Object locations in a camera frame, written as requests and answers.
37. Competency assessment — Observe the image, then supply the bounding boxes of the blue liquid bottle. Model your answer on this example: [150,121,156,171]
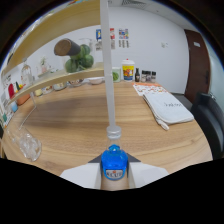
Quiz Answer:
[100,125,129,182]

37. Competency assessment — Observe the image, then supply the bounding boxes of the clear glass cup with ice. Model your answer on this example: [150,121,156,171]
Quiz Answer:
[12,128,43,163]

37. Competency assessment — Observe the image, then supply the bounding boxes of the green patterned cup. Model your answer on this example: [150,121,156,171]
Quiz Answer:
[111,67,122,83]

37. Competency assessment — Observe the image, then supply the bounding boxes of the black chair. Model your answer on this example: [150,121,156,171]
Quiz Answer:
[192,92,224,161]

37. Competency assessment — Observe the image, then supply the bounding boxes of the orange patterned paper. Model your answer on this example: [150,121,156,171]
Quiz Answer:
[132,82,168,97]

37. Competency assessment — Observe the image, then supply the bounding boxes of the white bowl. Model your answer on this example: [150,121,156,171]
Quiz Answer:
[88,77,105,85]

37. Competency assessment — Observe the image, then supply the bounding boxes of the dark sauce bottle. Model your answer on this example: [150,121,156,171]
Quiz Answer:
[134,67,141,83]

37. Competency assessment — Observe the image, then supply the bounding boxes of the white tub with yellow label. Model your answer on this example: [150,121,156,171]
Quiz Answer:
[121,59,136,82]

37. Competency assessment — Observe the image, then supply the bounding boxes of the clear bottle with red label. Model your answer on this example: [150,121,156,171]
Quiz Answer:
[20,59,34,86]

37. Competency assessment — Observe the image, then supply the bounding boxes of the brown door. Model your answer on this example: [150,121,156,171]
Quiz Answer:
[183,29,211,104]

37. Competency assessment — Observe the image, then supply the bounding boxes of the white frame wooden two-tier shelf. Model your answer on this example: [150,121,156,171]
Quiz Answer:
[2,0,118,133]

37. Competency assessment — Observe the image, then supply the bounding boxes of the wooden-handled muddler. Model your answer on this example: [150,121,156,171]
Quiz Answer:
[53,38,82,57]

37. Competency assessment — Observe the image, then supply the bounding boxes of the blue wall poster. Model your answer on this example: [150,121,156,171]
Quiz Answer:
[95,28,102,51]

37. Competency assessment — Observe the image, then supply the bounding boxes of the multicolour wall poster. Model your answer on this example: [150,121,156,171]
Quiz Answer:
[118,28,130,49]

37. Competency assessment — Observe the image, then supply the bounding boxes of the red wall poster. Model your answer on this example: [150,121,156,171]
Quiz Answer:
[109,28,116,50]

